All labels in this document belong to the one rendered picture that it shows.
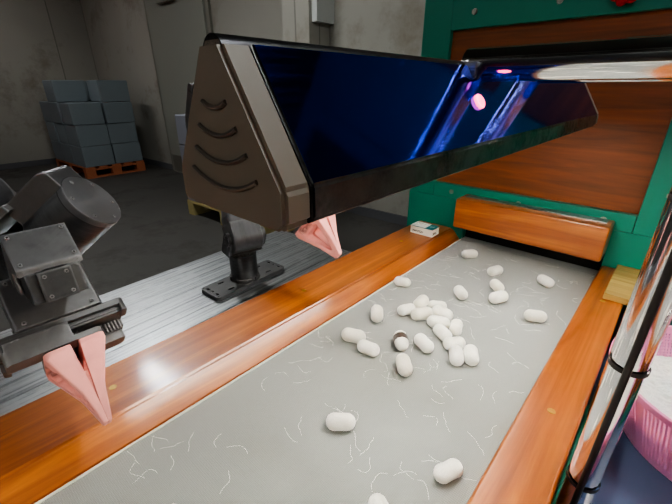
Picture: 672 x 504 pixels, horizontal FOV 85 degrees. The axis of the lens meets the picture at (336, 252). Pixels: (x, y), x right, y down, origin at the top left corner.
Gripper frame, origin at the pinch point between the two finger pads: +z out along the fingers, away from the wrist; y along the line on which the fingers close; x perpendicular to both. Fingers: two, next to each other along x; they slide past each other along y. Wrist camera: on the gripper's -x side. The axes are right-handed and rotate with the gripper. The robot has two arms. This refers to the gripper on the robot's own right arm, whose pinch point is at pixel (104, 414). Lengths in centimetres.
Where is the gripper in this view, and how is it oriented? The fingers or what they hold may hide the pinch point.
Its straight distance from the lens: 42.7
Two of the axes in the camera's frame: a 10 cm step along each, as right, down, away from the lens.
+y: 6.7, -2.9, 6.8
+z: 5.6, 8.0, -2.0
